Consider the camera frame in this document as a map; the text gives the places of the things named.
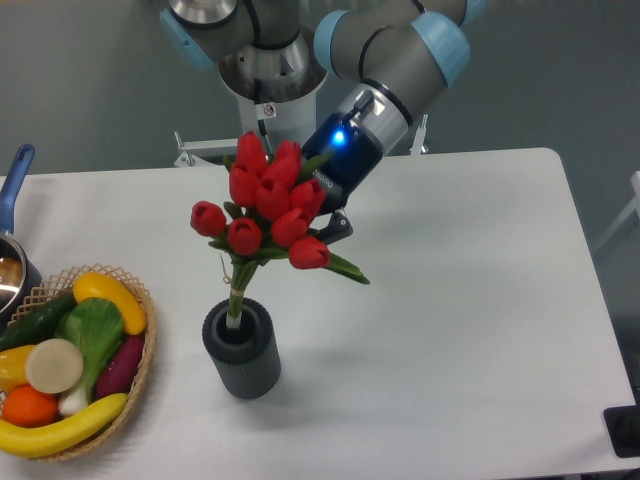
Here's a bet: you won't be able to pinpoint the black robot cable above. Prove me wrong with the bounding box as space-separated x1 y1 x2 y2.
252 77 277 156

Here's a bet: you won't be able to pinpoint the red tulip bouquet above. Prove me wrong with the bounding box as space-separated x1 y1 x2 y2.
190 132 369 332

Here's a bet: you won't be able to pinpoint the dark grey ribbed vase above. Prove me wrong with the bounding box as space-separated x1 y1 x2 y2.
202 298 281 399

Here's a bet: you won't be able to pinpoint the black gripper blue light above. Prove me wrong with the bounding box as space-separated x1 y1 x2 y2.
302 113 383 245

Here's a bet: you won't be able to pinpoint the black device at table edge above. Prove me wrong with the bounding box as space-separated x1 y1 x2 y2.
603 405 639 458

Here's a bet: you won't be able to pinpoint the purple sweet potato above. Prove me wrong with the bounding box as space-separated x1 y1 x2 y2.
95 336 144 399

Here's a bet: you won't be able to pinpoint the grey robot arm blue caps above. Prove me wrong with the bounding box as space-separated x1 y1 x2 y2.
160 1 484 243

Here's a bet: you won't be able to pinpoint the green bok choy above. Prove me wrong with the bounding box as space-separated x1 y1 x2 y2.
55 298 124 417

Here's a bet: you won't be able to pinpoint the white furniture frame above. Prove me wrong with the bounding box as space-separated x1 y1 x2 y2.
594 171 639 256

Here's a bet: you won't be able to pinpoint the blue handled saucepan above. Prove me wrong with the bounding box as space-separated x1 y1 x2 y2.
1 144 41 330

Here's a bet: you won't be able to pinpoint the dark green cucumber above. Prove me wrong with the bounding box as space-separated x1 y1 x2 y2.
1 292 77 351

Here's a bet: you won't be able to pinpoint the beige round slice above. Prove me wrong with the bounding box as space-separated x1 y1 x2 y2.
25 338 84 394

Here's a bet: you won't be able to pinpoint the orange fruit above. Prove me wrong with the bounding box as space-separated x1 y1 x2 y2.
2 385 58 428

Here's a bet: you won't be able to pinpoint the woven wicker basket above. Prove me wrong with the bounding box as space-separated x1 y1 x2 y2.
1 264 157 461

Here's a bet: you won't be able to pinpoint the yellow banana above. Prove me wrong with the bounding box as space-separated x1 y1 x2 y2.
1 393 128 459

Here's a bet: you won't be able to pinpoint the yellow bell pepper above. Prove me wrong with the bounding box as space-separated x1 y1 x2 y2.
0 345 35 393

